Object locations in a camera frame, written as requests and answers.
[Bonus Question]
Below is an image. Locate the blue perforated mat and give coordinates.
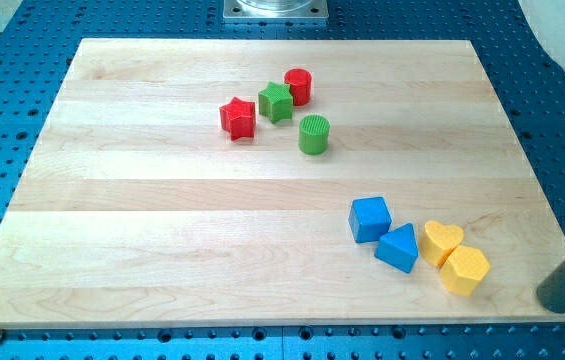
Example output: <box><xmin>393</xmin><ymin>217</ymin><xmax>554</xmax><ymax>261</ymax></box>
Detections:
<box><xmin>0</xmin><ymin>0</ymin><xmax>565</xmax><ymax>359</ymax></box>

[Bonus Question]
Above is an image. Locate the green cylinder block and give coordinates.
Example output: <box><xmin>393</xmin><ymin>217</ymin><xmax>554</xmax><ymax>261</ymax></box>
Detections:
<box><xmin>298</xmin><ymin>114</ymin><xmax>330</xmax><ymax>155</ymax></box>

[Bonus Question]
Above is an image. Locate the blue triangle block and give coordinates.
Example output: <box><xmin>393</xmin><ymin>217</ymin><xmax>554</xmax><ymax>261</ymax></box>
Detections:
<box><xmin>374</xmin><ymin>223</ymin><xmax>419</xmax><ymax>274</ymax></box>

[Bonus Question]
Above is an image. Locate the yellow hexagon block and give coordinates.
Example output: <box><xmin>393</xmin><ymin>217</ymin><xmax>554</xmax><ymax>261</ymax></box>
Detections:
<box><xmin>439</xmin><ymin>245</ymin><xmax>491</xmax><ymax>296</ymax></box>

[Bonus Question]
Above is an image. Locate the red star block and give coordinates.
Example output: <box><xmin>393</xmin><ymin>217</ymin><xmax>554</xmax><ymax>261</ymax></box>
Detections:
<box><xmin>219</xmin><ymin>97</ymin><xmax>256</xmax><ymax>141</ymax></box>

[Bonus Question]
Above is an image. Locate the red cylinder block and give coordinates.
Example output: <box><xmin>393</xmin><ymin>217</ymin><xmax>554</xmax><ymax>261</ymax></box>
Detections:
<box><xmin>284</xmin><ymin>68</ymin><xmax>312</xmax><ymax>106</ymax></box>

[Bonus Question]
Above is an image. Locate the green star block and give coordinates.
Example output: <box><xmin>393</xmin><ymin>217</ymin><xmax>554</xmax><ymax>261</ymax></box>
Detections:
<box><xmin>258</xmin><ymin>82</ymin><xmax>294</xmax><ymax>123</ymax></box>

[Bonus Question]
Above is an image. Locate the wooden board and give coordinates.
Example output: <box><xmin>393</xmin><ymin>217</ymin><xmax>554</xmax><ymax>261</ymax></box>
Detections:
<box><xmin>0</xmin><ymin>38</ymin><xmax>565</xmax><ymax>329</ymax></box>

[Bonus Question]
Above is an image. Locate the blue cube block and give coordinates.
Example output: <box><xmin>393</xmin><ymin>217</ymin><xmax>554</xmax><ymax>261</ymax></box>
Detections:
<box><xmin>348</xmin><ymin>197</ymin><xmax>392</xmax><ymax>243</ymax></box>

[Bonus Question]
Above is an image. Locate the yellow heart block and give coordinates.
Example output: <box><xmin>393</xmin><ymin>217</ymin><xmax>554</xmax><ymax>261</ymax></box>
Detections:
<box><xmin>419</xmin><ymin>220</ymin><xmax>465</xmax><ymax>268</ymax></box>

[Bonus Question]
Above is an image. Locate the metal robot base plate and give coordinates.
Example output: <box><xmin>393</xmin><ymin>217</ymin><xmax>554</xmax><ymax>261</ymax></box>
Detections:
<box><xmin>223</xmin><ymin>0</ymin><xmax>329</xmax><ymax>22</ymax></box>

